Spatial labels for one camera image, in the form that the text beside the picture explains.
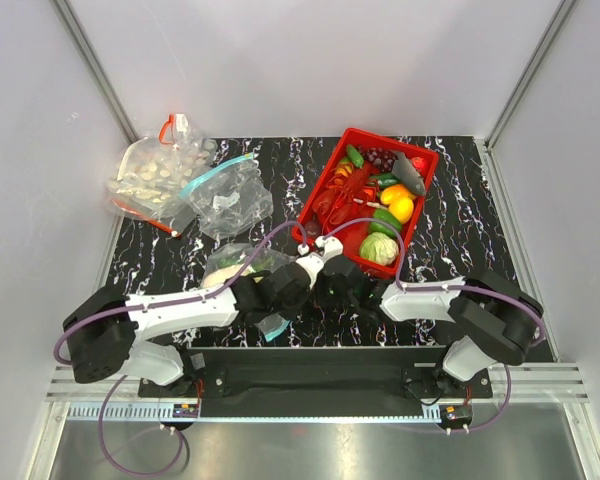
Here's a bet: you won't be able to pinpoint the red toy lobster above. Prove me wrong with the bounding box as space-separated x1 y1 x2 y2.
312 162 379 233

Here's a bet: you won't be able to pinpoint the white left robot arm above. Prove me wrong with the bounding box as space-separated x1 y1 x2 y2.
54 257 321 396

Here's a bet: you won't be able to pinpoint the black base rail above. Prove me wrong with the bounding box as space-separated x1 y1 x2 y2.
138 346 492 399

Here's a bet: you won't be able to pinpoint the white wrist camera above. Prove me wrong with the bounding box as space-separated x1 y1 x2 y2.
295 244 325 282
314 236 343 262

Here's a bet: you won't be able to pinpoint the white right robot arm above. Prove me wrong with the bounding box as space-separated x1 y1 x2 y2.
318 255 544 397

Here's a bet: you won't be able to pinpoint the green toy bell pepper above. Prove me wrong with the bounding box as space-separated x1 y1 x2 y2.
368 209 403 239

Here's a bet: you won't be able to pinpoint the purple toy grapes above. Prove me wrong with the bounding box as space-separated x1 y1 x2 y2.
362 147 397 171

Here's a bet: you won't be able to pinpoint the yellow toy lemon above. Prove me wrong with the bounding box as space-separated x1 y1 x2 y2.
388 196 415 224

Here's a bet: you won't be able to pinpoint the blue zipper clear bag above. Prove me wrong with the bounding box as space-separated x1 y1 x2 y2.
202 243 294 342

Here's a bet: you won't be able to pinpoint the red toy apple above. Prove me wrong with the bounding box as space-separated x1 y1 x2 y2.
411 157 428 176

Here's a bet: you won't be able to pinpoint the green toy cucumber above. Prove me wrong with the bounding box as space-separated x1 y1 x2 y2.
346 145 365 169

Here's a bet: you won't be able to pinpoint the purple toy onion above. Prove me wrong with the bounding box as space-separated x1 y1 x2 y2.
304 220 322 238

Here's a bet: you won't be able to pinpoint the green toy cabbage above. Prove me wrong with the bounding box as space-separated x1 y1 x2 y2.
359 232 399 266

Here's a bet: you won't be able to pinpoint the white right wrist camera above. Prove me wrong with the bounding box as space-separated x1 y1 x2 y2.
314 236 343 262

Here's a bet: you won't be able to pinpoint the red zipper clear bag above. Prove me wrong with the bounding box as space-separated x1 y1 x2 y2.
105 113 218 237

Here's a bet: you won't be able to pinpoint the white toy radish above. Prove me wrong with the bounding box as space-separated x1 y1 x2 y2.
201 264 243 288

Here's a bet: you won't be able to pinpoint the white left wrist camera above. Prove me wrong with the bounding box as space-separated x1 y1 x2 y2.
295 244 325 282

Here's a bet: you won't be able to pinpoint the grey toy fish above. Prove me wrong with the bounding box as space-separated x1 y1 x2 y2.
391 151 426 197

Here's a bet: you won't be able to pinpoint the red plastic bin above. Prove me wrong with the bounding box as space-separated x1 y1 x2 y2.
292 128 438 279

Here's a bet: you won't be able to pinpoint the orange toy fruit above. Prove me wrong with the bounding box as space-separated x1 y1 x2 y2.
380 184 414 206

